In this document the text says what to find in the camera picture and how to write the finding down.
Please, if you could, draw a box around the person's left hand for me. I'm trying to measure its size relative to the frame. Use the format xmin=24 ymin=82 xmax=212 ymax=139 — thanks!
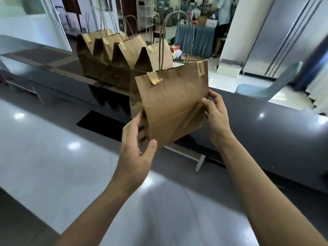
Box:
xmin=113 ymin=111 xmax=159 ymax=197

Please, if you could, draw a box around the person's right hand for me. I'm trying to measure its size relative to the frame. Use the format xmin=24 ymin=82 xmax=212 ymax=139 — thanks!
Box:
xmin=201 ymin=90 xmax=235 ymax=150

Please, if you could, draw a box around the person's right forearm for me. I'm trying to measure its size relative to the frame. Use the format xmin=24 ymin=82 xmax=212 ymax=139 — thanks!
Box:
xmin=215 ymin=133 xmax=328 ymax=246

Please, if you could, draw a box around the person's left forearm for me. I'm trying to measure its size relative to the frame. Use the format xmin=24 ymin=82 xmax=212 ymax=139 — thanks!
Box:
xmin=54 ymin=177 xmax=150 ymax=246

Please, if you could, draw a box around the white support panel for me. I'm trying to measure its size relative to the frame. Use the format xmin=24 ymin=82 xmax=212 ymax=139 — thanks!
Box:
xmin=163 ymin=143 xmax=207 ymax=174

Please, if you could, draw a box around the black floor mat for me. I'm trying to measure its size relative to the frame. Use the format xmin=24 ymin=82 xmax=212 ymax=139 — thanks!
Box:
xmin=76 ymin=110 xmax=127 ymax=142

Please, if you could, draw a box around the white box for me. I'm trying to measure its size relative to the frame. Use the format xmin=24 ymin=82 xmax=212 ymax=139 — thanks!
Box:
xmin=216 ymin=58 xmax=245 ymax=79

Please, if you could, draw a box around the blue plastic chair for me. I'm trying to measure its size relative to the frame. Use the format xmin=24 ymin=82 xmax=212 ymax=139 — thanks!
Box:
xmin=235 ymin=61 xmax=304 ymax=101

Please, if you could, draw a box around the blue skirted table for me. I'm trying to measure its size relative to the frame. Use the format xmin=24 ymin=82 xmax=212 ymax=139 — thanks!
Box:
xmin=174 ymin=23 xmax=216 ymax=59

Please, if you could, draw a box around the stainless steel refrigerator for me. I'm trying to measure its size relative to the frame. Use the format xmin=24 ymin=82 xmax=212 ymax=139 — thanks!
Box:
xmin=243 ymin=0 xmax=328 ymax=79

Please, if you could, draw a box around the white window curtain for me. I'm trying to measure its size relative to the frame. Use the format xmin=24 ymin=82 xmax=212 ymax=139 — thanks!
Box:
xmin=305 ymin=64 xmax=328 ymax=115

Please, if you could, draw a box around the blue window curtain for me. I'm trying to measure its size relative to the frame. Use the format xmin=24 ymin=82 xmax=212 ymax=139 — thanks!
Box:
xmin=292 ymin=35 xmax=328 ymax=91

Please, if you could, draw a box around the white shelving unit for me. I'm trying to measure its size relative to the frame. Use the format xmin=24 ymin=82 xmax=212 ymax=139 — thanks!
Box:
xmin=136 ymin=0 xmax=155 ymax=30

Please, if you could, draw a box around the dark brown door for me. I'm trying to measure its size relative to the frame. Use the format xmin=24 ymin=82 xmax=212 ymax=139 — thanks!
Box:
xmin=120 ymin=0 xmax=139 ymax=35

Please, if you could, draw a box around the white framed glass partition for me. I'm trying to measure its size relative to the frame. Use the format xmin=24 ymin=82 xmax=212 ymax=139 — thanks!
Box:
xmin=0 ymin=0 xmax=73 ymax=52

